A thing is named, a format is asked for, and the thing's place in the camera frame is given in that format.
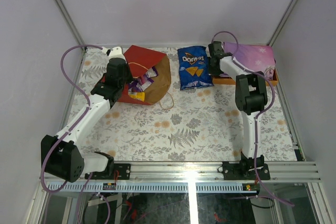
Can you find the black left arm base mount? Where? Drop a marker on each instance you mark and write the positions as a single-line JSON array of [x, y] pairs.
[[117, 171]]

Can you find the red brown paper bag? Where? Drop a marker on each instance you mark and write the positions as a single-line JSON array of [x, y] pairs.
[[141, 60]]

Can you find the yellow snack packet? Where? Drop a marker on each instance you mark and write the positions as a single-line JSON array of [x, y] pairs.
[[140, 96]]

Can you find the orange wooden tray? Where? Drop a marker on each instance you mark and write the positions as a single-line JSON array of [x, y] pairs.
[[254, 79]]

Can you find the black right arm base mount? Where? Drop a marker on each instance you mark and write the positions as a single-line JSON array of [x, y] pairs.
[[233, 171]]

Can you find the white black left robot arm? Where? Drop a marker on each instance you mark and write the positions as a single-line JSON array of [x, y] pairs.
[[60, 154]]

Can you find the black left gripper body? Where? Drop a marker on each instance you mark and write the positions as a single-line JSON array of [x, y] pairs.
[[122, 77]]

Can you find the purple snack packet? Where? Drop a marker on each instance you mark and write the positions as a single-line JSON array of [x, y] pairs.
[[138, 85], [150, 74]]

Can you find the blue Doritos chip bag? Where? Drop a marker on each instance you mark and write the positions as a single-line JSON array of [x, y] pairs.
[[193, 68]]

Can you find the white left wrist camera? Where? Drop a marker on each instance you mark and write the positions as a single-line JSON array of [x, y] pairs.
[[115, 52]]

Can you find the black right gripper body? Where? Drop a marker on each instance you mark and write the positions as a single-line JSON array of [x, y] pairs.
[[213, 71]]

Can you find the aluminium front rail frame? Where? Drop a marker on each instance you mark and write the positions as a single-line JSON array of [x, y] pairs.
[[187, 192]]

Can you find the purple snowflake cloth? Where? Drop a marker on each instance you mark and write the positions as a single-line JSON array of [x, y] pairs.
[[254, 57]]

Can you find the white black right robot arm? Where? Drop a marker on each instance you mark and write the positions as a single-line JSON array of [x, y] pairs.
[[250, 99]]

